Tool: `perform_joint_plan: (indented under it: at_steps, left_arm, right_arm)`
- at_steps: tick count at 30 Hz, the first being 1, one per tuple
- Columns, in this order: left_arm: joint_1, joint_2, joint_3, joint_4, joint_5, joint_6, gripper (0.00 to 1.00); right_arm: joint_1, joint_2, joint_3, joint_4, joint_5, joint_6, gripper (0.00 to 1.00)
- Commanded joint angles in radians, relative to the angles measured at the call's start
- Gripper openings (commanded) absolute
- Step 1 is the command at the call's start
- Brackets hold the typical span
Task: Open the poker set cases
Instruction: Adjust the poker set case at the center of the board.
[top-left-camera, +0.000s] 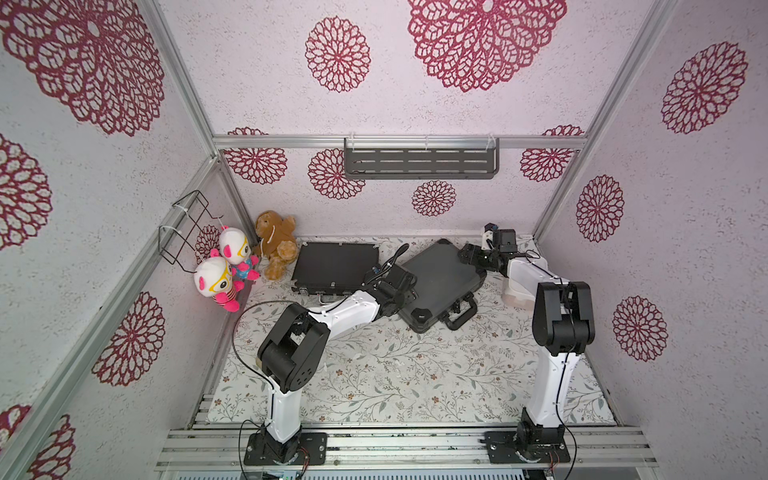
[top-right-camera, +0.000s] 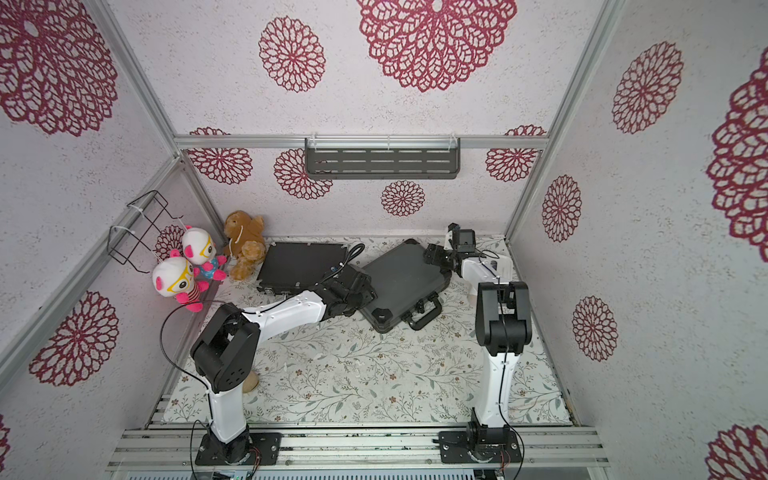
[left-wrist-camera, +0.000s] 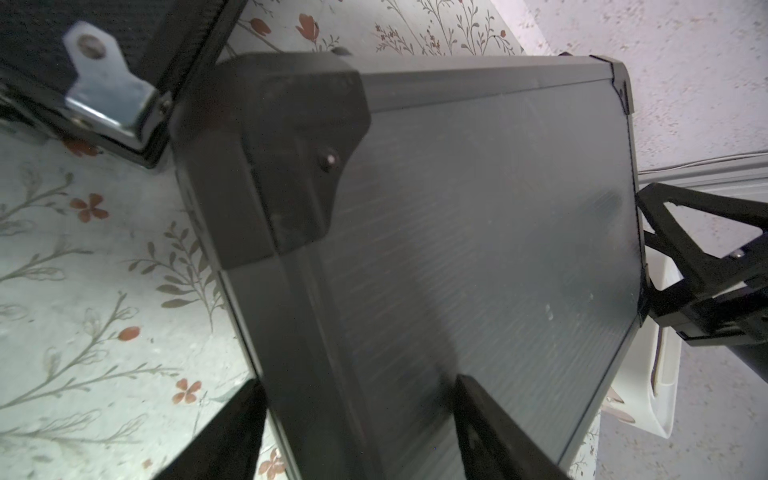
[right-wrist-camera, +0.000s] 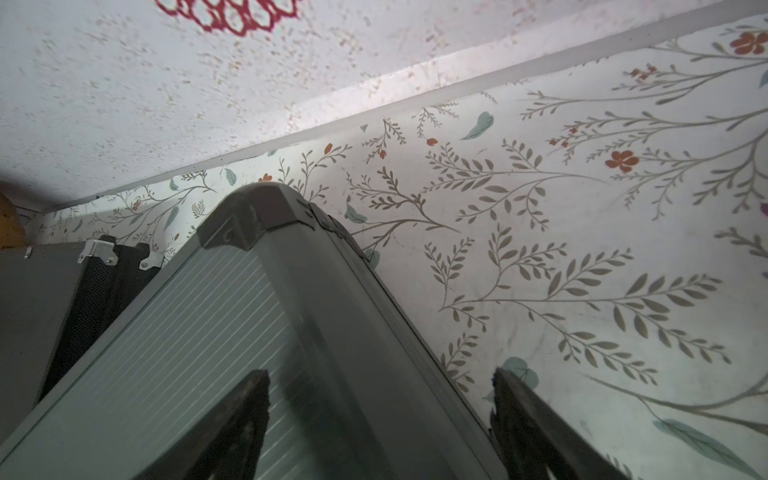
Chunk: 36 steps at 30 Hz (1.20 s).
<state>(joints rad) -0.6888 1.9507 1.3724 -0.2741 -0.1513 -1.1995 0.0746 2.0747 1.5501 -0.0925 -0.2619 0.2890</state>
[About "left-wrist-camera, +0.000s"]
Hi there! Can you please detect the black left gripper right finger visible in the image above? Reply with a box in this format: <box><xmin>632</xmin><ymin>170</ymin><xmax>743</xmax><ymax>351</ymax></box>
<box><xmin>453</xmin><ymin>375</ymin><xmax>567</xmax><ymax>480</ymax></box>

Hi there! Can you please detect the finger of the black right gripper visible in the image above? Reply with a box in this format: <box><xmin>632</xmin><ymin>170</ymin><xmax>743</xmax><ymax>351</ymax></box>
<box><xmin>636</xmin><ymin>183</ymin><xmax>767</xmax><ymax>346</ymax></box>

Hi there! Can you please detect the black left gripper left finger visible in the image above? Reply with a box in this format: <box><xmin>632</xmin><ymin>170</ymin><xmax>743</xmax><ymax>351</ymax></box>
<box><xmin>155</xmin><ymin>379</ymin><xmax>267</xmax><ymax>480</ymax></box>

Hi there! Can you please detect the grey poker case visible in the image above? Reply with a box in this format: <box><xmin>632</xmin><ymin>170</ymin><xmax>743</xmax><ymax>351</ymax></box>
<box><xmin>169</xmin><ymin>53</ymin><xmax>644</xmax><ymax>479</ymax></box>

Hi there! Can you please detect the black poker case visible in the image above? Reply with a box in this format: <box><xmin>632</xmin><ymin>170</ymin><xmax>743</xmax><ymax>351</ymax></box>
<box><xmin>1</xmin><ymin>1</ymin><xmax>245</xmax><ymax>169</ymax></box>

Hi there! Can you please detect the floral table mat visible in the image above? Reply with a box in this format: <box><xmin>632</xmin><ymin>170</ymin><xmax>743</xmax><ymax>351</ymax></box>
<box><xmin>1</xmin><ymin>1</ymin><xmax>566</xmax><ymax>479</ymax></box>

